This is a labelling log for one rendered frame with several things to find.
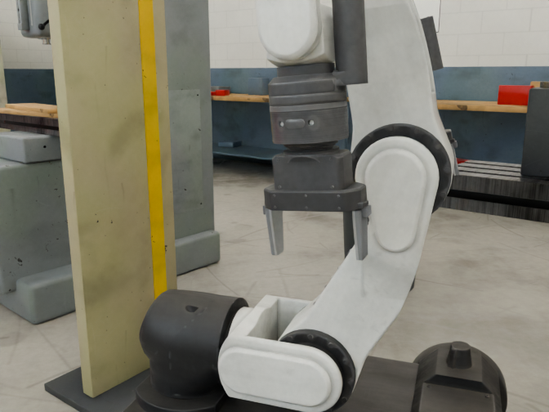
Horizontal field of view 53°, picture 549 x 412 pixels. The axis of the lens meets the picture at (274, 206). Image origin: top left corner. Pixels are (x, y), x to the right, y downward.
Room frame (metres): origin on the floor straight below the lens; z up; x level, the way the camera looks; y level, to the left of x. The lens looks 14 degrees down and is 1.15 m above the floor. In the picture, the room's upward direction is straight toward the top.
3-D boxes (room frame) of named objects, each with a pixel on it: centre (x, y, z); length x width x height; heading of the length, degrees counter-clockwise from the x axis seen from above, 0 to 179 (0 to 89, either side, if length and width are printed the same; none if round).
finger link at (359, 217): (0.61, -0.10, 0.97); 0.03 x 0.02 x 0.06; 156
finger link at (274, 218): (0.65, 0.00, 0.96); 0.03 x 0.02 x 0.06; 156
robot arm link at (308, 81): (0.64, -0.05, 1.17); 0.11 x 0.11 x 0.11; 68
